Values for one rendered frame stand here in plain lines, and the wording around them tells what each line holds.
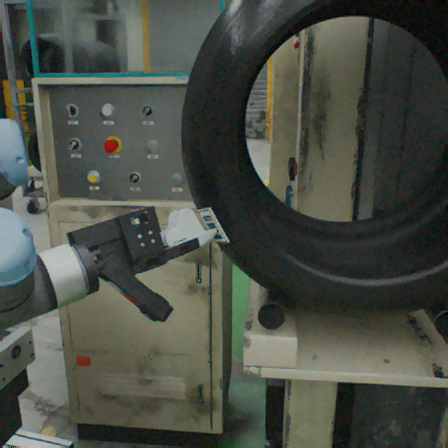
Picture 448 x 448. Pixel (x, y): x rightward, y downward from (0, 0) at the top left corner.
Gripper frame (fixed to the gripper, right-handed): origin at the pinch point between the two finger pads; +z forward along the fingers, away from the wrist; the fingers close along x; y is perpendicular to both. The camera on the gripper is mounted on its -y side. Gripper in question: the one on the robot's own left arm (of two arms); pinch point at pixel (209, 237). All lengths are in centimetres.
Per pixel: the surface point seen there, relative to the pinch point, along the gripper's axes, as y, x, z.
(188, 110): 18.8, -2.6, 1.5
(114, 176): 19, 77, 17
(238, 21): 27.2, -12.3, 7.3
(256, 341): -19.1, 2.6, 3.9
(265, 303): -13.4, 0.6, 6.4
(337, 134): 9.9, 11.0, 43.6
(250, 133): 90, 760, 584
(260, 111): 126, 729, 602
